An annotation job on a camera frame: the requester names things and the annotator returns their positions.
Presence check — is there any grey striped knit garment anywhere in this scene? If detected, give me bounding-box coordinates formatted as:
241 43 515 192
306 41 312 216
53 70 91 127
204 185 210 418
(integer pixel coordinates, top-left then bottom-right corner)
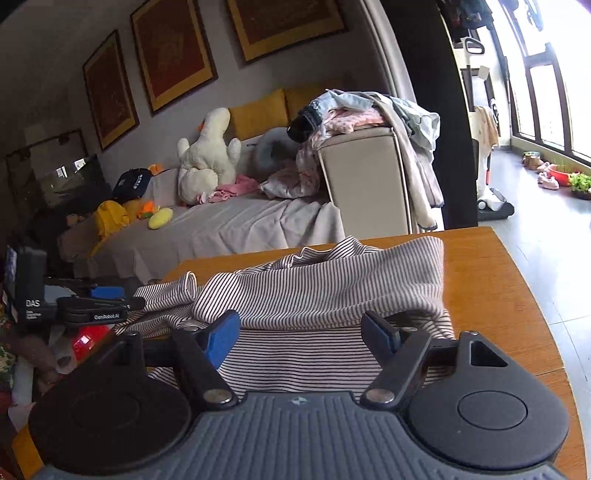
117 236 455 396

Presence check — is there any pile of clothes on armrest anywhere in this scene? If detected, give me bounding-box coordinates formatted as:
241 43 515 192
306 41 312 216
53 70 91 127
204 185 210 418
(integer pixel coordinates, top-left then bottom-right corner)
260 90 445 239

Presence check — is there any red glossy case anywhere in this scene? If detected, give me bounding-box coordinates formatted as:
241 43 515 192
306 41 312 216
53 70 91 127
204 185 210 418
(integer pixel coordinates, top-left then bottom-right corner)
70 325 111 363

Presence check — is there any yellow plush toy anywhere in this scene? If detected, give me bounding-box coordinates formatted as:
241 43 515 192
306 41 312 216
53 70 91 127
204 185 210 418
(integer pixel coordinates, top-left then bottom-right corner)
90 199 144 256

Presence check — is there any orange plush toy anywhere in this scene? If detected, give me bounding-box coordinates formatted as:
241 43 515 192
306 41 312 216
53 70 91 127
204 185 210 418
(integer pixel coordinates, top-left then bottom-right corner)
136 200 160 220

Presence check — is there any glass aquarium tank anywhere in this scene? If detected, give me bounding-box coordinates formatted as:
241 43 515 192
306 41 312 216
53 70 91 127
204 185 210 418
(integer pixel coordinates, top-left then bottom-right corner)
5 129 111 218

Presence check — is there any dark blue cap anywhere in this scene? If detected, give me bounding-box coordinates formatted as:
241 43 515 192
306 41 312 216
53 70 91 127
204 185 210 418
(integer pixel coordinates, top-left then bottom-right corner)
112 168 152 204

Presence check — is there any white vacuum cleaner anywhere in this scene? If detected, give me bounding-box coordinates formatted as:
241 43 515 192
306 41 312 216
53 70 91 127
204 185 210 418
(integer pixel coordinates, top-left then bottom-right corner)
461 37 515 221

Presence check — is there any white plush duck toy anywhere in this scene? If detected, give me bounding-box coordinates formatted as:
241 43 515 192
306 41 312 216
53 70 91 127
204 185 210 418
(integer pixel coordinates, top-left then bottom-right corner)
177 108 242 205

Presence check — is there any pink cloth on sofa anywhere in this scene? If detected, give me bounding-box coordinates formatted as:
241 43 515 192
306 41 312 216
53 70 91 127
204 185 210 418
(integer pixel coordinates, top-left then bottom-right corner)
197 175 259 204

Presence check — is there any grey covered sofa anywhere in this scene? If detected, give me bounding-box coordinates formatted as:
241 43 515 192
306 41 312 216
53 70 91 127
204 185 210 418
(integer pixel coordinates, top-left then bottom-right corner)
59 126 417 285

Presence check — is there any framed red picture left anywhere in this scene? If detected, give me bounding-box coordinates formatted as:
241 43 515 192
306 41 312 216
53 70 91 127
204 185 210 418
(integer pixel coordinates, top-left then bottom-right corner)
82 29 139 151

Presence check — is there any framed red picture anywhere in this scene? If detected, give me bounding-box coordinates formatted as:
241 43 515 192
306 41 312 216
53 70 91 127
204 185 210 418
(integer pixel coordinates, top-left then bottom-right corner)
82 29 139 151
130 0 217 114
226 0 346 63

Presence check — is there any grey neck pillow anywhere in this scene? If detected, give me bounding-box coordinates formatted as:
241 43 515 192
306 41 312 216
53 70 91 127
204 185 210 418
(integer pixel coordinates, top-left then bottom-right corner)
252 127 300 182

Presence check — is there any red basin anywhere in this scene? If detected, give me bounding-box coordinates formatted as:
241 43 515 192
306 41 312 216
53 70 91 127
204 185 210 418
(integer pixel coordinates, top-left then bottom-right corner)
548 164 576 187

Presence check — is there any green plants tray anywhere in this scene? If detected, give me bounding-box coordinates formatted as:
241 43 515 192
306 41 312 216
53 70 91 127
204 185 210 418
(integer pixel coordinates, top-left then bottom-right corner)
569 173 591 200

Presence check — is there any framed red picture middle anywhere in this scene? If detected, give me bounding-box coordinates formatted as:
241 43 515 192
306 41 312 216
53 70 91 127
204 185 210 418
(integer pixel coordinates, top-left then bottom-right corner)
130 0 217 114

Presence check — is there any yellow cushion left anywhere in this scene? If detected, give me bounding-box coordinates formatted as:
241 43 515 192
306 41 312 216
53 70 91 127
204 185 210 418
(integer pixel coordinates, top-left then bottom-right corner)
229 89 288 140

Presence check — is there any yellow cushion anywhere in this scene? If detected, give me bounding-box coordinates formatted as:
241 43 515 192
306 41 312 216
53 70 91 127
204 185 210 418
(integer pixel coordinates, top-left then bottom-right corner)
284 79 342 121
229 89 288 140

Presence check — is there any yellow cushion right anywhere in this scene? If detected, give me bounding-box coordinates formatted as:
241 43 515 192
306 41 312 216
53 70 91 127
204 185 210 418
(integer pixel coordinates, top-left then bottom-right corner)
284 79 342 121

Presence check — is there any framed red picture right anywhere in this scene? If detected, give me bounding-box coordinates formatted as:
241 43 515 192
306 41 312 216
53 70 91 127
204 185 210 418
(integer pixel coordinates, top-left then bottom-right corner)
226 0 346 63

